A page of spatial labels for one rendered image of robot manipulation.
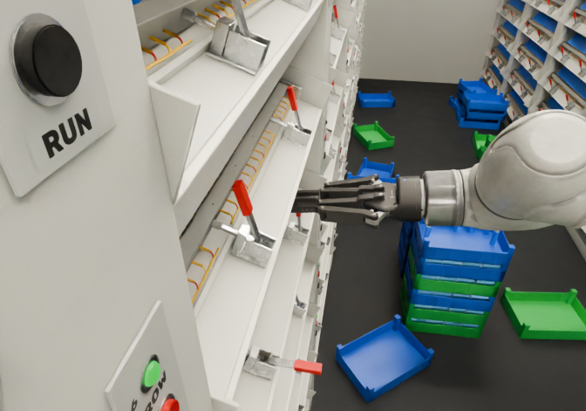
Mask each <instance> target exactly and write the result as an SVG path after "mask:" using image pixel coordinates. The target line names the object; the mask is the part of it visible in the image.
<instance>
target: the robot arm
mask: <svg viewBox="0 0 586 411"><path fill-rule="evenodd" d="M363 205H364V208H363ZM290 213H318V214H319V216H320V220H321V221H322V222H330V223H346V224H354V225H363V226H366V227H368V228H371V229H378V228H379V222H380V221H381V220H382V219H383V218H384V219H387V218H390V217H394V216H396V217H397V218H398V221H399V222H402V223H408V222H421V218H424V223H425V225H426V226H453V227H457V226H467V227H472V228H476V229H483V230H528V229H540V228H544V227H548V226H551V225H554V224H557V225H562V226H568V227H572V228H575V229H579V228H581V227H583V226H585V225H586V118H584V117H583V116H582V115H580V114H577V113H573V112H570V111H565V110H544V111H540V112H536V113H531V114H528V115H526V116H524V117H522V118H520V119H518V120H516V121H515V122H513V123H512V124H510V125H509V126H508V127H506V128H505V129H504V130H503V131H502V132H501V133H499V134H498V135H497V137H496V138H495V139H494V140H493V141H492V142H491V144H490V145H489V146H488V148H487V150H486V151H485V153H484V154H483V155H482V157H481V159H480V163H477V164H475V165H474V166H473V167H472V168H468V169H462V170H455V169H452V170H445V171H426V172H425V173H424V174H423V177H422V180H420V178H419V176H400V177H398V178H397V180H396V183H389V182H382V181H380V180H379V175H377V174H375V175H370V176H367V177H362V178H355V179H348V180H341V181H334V182H325V183H324V187H323V188H320V189H318V190H298V191H297V192H296V197H295V200H294V202H293V206H292V209H291V211H290Z"/></svg>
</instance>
